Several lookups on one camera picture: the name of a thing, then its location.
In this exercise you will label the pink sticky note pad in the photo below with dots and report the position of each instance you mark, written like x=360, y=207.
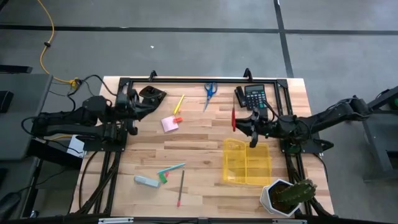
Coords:
x=168, y=125

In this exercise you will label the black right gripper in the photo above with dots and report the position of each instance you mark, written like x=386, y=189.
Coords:
x=269, y=127

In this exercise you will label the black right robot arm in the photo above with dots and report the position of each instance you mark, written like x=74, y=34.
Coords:
x=329, y=115

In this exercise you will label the black calculator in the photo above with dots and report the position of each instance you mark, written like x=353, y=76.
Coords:
x=255, y=93

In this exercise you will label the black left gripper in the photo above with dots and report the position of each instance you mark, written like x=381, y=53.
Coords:
x=124, y=115

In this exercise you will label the light blue eraser block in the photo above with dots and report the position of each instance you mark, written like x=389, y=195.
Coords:
x=146, y=181

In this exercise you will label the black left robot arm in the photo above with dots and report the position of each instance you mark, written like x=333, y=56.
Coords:
x=59, y=129

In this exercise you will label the black aluminium table frame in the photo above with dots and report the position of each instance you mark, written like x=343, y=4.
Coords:
x=202, y=80

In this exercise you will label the white paper sheet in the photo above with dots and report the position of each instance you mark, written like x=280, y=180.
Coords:
x=75, y=146

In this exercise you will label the desk with black legs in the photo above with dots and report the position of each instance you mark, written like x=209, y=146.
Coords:
x=18, y=93

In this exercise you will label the white hexagonal pot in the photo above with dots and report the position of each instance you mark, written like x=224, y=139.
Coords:
x=265, y=199

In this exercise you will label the black frame clamp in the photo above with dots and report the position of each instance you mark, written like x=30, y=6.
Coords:
x=152, y=75
x=247, y=74

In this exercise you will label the black stapler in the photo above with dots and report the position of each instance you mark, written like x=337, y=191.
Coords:
x=240, y=96

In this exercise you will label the green cactus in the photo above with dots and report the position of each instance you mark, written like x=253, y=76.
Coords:
x=295, y=193

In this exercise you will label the dark pencil red end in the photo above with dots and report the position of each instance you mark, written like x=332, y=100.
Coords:
x=180, y=188

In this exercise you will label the teal pen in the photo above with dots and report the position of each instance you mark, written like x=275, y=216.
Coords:
x=171, y=168

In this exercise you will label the yellow transparent plastic box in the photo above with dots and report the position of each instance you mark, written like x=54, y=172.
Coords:
x=236, y=174

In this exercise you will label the black hole punch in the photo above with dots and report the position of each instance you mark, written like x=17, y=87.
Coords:
x=152, y=91

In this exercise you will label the orange eraser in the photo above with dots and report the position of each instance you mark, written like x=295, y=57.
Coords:
x=178, y=119

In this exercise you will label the dark metal desk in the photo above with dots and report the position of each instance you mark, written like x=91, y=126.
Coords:
x=376, y=140

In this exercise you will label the green eraser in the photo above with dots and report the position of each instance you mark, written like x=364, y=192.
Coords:
x=162, y=178

